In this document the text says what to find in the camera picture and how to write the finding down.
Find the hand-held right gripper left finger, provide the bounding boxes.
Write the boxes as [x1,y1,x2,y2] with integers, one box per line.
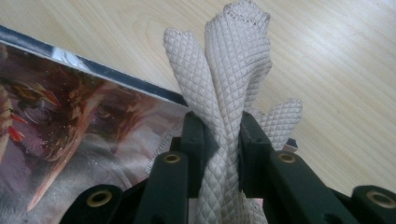
[180,111,219,199]

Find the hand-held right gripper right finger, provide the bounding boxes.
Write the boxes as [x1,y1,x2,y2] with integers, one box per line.
[237,111,276,198]

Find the white quilted cloth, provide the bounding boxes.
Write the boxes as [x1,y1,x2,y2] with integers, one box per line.
[163,0,304,224]

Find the glossy illustrated magazine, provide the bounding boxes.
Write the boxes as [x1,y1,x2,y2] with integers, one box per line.
[0,24,301,224]

